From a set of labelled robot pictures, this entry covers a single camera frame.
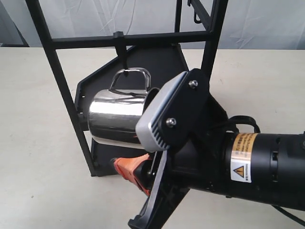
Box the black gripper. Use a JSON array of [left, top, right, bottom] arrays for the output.
[[110, 94, 229, 229]]

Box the shiny steel mug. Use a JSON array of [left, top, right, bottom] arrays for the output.
[[88, 67, 159, 148]]

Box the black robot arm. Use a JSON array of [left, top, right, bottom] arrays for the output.
[[112, 96, 305, 229]]

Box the black metal rack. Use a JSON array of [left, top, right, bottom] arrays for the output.
[[26, 0, 228, 177]]

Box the white backdrop cloth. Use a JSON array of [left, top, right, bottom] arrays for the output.
[[0, 0, 305, 50]]

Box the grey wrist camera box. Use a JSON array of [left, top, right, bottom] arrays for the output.
[[135, 68, 210, 153]]

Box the black round cable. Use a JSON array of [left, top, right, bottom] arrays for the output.
[[271, 205, 305, 227]]

